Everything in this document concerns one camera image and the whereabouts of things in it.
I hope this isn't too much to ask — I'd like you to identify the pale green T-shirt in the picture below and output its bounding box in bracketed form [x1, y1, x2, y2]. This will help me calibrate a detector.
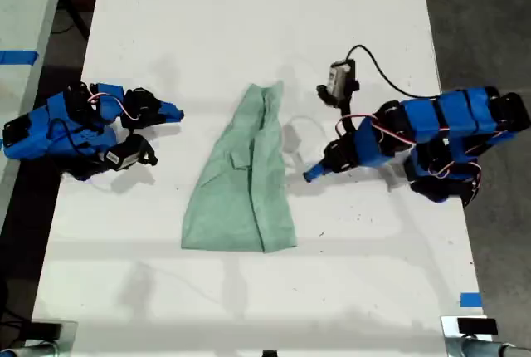
[180, 79, 299, 254]

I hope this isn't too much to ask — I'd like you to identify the long blue tape strip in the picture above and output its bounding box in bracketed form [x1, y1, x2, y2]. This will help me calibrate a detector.
[0, 50, 40, 66]

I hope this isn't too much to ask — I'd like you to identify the pale side table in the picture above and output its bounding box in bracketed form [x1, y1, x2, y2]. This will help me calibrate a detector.
[0, 0, 70, 225]

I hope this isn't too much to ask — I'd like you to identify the short blue tape strip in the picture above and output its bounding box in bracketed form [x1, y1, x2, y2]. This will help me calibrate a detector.
[459, 291, 484, 309]

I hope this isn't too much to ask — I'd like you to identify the small black box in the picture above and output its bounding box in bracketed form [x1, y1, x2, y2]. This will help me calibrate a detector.
[456, 317, 499, 336]
[25, 320, 64, 342]

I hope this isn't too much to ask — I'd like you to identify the black camera stalk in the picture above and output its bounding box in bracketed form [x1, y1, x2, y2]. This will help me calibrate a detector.
[129, 134, 159, 167]
[337, 97, 360, 136]

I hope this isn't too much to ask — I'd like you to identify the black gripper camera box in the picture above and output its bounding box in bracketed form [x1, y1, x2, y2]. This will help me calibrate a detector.
[102, 144, 140, 173]

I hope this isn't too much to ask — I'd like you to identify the silver-faced gripper camera box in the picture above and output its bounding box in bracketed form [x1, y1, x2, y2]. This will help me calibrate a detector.
[316, 58, 359, 107]

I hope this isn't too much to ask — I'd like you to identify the black camera cable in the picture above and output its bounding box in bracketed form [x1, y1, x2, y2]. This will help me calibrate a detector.
[345, 44, 441, 99]

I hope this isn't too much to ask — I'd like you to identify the black floor cable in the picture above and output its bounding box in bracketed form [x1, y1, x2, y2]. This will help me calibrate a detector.
[50, 0, 91, 42]

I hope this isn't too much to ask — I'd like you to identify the metal table bracket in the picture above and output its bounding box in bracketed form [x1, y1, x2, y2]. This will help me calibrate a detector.
[440, 315, 531, 357]
[0, 320, 79, 357]

